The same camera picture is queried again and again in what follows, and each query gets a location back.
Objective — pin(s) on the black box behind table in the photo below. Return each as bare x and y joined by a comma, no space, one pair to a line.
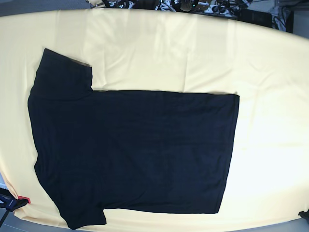
255,17

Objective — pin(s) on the yellow table cloth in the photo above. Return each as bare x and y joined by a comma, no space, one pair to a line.
268,180

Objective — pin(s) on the red blue table clamp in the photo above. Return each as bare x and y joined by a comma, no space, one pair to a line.
10,203

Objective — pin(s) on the black T-shirt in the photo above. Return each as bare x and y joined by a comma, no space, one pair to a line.
151,151

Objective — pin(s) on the black clamp right corner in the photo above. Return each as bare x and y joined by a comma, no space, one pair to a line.
304,215

